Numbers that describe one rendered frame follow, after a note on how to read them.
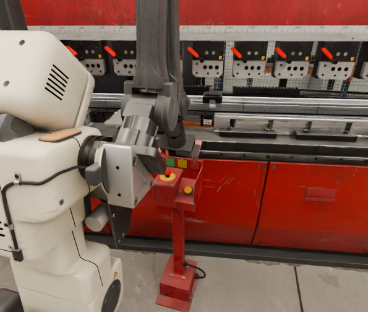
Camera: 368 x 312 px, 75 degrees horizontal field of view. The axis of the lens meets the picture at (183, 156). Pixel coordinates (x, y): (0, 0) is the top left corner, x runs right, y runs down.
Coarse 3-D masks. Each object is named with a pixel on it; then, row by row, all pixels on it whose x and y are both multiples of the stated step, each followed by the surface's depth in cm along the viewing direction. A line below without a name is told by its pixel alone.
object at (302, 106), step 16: (96, 96) 164; (112, 96) 164; (192, 96) 164; (224, 96) 164; (96, 112) 166; (112, 112) 165; (192, 112) 158; (208, 112) 157; (224, 112) 157; (240, 112) 156; (256, 112) 155; (272, 112) 153; (288, 112) 152; (304, 112) 151; (320, 112) 150; (336, 112) 149; (352, 112) 148
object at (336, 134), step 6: (294, 132) 129; (300, 132) 127; (312, 132) 127; (318, 132) 127; (324, 132) 127; (330, 132) 127; (336, 132) 127; (342, 132) 127; (300, 138) 126; (306, 138) 126; (312, 138) 126; (318, 138) 125; (324, 138) 125; (330, 138) 125; (336, 138) 124; (342, 138) 124; (348, 138) 124; (354, 138) 124
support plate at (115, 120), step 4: (120, 112) 127; (112, 116) 121; (116, 116) 121; (120, 116) 121; (108, 120) 116; (112, 120) 116; (116, 120) 116; (120, 120) 116; (108, 124) 112; (112, 124) 112; (116, 124) 112; (120, 124) 112
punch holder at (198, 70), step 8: (192, 48) 116; (200, 48) 115; (208, 48) 115; (216, 48) 114; (192, 56) 117; (200, 56) 117; (208, 56) 116; (216, 56) 116; (192, 64) 119; (200, 64) 118; (208, 64) 118; (216, 64) 117; (192, 72) 120; (200, 72) 120; (208, 72) 120; (216, 72) 119
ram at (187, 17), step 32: (32, 0) 113; (64, 0) 112; (96, 0) 110; (128, 0) 109; (192, 0) 107; (224, 0) 105; (256, 0) 104; (288, 0) 103; (320, 0) 102; (352, 0) 101
